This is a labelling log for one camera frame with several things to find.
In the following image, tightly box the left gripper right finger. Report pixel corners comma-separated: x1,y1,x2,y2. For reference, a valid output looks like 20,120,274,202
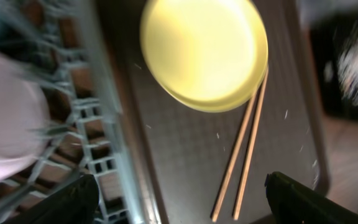
264,172,358,224

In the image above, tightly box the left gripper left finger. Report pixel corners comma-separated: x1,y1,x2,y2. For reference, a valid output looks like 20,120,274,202
4,174,99,224

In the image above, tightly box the wooden chopstick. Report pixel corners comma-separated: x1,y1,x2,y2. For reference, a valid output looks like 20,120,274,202
233,70,269,220
211,91,257,222

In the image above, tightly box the white bowl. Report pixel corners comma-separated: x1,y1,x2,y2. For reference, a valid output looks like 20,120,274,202
0,53,49,181

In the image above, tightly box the yellow plate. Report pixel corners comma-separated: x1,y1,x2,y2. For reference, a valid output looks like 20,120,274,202
140,0,269,113

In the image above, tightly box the grey dishwasher rack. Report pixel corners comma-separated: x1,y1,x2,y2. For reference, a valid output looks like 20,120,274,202
0,1,145,223

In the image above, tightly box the black waste tray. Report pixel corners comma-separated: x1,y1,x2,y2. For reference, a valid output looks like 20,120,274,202
310,12,358,120

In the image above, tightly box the brown plastic tray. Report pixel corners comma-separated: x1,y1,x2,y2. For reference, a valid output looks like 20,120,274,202
95,0,330,223

